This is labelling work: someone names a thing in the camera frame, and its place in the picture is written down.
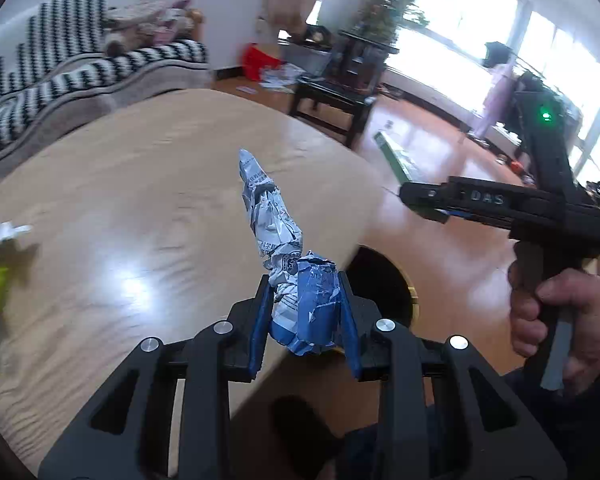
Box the dark wooden plant stand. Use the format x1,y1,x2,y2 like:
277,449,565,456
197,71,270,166
330,30,400,93

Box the red bag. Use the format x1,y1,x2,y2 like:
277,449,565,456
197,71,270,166
241,42,283,81

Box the plush toy on sofa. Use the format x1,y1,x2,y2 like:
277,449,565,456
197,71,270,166
102,0,206,58

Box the dark wooden low table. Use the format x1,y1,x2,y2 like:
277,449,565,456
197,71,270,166
287,76,377,149

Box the green leafy houseplant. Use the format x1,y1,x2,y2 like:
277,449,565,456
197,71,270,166
362,0,431,46

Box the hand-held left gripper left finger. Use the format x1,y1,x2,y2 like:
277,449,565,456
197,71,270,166
37,275,281,480

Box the purple hanging garment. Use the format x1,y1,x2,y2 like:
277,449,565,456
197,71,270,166
482,65,516,136

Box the dark round waste bin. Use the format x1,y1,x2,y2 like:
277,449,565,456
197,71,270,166
347,245,421,356

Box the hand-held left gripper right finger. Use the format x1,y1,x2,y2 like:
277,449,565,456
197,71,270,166
336,270,568,480

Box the grey plastic storage box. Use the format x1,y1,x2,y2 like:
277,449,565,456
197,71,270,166
280,40,333,78

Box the person's right hand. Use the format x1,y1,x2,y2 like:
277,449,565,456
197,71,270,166
507,260,600,396

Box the pile of white papers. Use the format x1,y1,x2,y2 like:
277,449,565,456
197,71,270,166
257,62,306,93

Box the green flat box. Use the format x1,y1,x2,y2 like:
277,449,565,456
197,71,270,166
374,131,416,181

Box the blue white wrapper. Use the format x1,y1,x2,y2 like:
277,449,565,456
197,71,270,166
237,149,343,357

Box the crumpled white paper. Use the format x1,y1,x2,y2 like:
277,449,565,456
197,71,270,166
0,214,33,250

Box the black white zigzag blanket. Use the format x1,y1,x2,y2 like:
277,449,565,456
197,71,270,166
0,0,210,161

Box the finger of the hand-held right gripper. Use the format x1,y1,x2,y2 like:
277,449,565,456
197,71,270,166
399,180,452,212
419,207,481,225

